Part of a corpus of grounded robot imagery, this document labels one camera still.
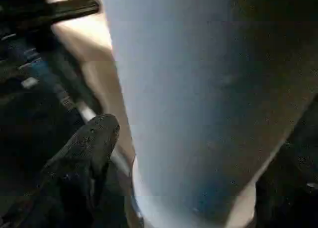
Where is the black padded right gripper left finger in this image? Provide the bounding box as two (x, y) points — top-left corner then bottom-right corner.
(4, 113), (121, 228)

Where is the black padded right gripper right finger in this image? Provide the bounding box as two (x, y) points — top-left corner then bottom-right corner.
(254, 96), (318, 228)

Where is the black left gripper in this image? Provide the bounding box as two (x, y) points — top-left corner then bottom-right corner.
(0, 21), (82, 114)

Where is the white plastic table top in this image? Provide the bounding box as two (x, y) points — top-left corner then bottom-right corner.
(51, 19), (258, 228)

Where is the white plastic table leg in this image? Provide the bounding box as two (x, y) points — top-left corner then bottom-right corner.
(100, 0), (318, 221)

